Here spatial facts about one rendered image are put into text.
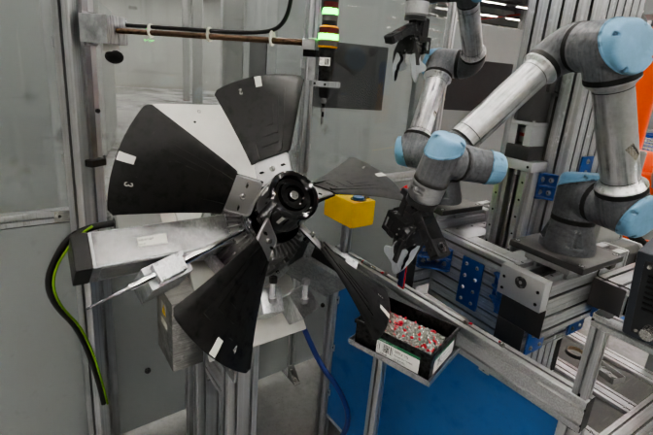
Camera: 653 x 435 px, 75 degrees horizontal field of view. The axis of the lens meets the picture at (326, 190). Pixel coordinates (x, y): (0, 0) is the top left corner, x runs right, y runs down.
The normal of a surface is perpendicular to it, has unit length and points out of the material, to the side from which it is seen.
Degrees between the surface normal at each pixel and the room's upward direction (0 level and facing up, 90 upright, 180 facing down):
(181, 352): 90
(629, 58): 83
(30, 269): 90
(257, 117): 58
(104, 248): 50
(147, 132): 74
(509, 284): 90
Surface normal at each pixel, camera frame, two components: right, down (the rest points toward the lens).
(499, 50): 0.34, 0.28
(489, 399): -0.80, 0.10
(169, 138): 0.35, 0.06
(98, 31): -0.33, 0.23
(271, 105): -0.09, -0.36
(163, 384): 0.59, 0.26
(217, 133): 0.50, -0.41
